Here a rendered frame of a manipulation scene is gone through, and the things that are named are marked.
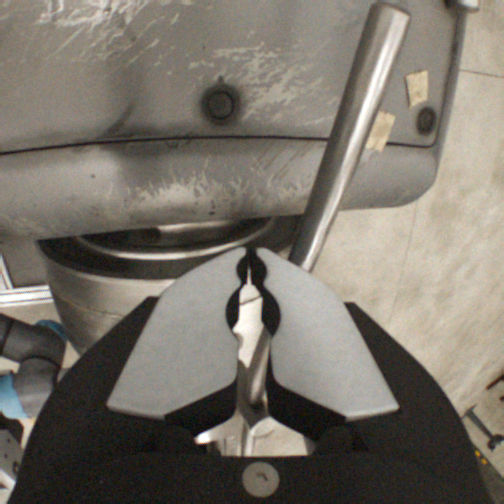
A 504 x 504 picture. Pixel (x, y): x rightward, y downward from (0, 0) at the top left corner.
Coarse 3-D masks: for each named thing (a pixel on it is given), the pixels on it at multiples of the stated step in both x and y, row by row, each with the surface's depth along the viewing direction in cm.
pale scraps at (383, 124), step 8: (424, 72) 17; (408, 80) 18; (416, 80) 18; (424, 80) 18; (408, 88) 18; (416, 88) 18; (424, 88) 18; (416, 96) 18; (424, 96) 18; (376, 120) 18; (384, 120) 18; (392, 120) 18; (376, 128) 18; (384, 128) 19; (376, 136) 19; (384, 136) 19; (368, 144) 19; (376, 144) 19; (384, 144) 19
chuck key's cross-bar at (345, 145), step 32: (384, 32) 6; (352, 64) 8; (384, 64) 7; (352, 96) 8; (384, 96) 8; (352, 128) 8; (352, 160) 9; (320, 192) 10; (320, 224) 11; (288, 256) 13; (256, 352) 17; (256, 384) 19
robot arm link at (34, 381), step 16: (32, 368) 41; (48, 368) 43; (0, 384) 37; (16, 384) 38; (32, 384) 39; (48, 384) 39; (0, 400) 36; (16, 400) 37; (32, 400) 38; (16, 416) 37; (32, 416) 38
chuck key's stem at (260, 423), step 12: (240, 360) 24; (240, 372) 23; (240, 384) 22; (240, 396) 21; (240, 408) 21; (252, 408) 20; (264, 408) 20; (252, 420) 20; (264, 420) 19; (252, 432) 19; (264, 432) 20
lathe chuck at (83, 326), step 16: (64, 304) 25; (240, 304) 25; (256, 304) 26; (64, 320) 27; (80, 320) 24; (96, 320) 24; (112, 320) 23; (240, 320) 26; (256, 320) 27; (80, 336) 26; (96, 336) 25; (240, 336) 27; (256, 336) 28; (80, 352) 28; (240, 352) 28
